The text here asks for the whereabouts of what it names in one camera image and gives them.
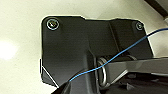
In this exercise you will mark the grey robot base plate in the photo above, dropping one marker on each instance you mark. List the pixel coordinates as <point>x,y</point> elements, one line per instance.
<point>70,43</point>

